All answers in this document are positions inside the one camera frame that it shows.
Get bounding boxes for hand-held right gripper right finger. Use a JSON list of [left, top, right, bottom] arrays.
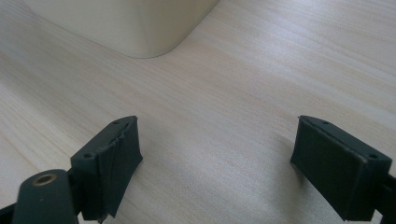
[[290, 115, 393, 222]]

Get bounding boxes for cream plastic container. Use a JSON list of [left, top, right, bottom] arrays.
[[22, 0, 221, 60]]

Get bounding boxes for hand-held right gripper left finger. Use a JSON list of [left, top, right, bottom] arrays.
[[70, 115, 144, 224]]

